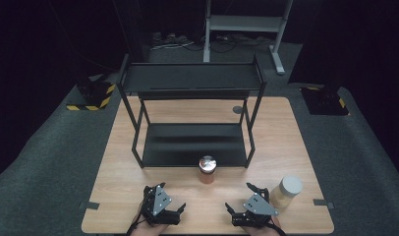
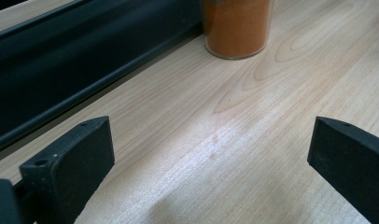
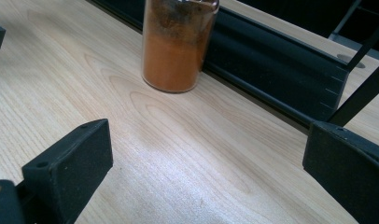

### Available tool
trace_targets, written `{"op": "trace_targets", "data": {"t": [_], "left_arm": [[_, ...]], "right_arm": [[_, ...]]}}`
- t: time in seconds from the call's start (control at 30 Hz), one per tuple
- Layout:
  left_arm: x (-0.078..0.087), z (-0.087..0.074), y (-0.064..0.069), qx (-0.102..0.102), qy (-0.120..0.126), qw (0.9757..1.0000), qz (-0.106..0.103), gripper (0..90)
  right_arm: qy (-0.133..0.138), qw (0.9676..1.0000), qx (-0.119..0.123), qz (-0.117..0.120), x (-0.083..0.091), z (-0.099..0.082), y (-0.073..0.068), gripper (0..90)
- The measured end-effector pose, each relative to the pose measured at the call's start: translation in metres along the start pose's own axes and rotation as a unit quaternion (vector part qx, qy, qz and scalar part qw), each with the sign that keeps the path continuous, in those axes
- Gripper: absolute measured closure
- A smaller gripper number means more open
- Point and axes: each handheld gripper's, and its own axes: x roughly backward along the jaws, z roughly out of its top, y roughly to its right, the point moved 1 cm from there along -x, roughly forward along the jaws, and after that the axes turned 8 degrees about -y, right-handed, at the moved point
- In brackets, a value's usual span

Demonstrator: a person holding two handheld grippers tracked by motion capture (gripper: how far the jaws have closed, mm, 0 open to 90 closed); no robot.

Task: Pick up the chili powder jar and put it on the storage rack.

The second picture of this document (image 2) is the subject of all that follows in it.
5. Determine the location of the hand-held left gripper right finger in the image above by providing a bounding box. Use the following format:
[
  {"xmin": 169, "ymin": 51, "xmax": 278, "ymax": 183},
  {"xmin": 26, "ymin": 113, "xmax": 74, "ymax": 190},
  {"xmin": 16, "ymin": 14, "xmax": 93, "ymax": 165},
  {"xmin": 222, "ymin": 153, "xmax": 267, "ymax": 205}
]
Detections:
[{"xmin": 306, "ymin": 116, "xmax": 379, "ymax": 224}]

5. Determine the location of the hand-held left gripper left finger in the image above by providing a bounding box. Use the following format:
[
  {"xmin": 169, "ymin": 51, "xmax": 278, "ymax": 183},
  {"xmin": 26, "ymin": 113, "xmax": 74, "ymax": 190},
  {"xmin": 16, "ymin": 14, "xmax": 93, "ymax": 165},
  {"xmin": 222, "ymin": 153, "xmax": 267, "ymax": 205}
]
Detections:
[{"xmin": 19, "ymin": 115, "xmax": 116, "ymax": 224}]

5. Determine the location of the black metal shelf rack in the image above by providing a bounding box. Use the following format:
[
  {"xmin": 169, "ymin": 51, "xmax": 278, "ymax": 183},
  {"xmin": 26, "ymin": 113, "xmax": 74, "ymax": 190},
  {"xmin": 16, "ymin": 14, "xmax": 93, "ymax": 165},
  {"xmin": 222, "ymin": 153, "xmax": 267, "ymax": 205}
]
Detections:
[{"xmin": 0, "ymin": 0, "xmax": 207, "ymax": 157}]

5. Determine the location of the orange spice jar silver lid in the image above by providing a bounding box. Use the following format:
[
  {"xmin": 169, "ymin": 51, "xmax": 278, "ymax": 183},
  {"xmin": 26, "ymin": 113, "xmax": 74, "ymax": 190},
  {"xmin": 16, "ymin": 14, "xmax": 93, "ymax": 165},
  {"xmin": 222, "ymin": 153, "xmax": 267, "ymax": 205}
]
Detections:
[{"xmin": 200, "ymin": 0, "xmax": 274, "ymax": 61}]

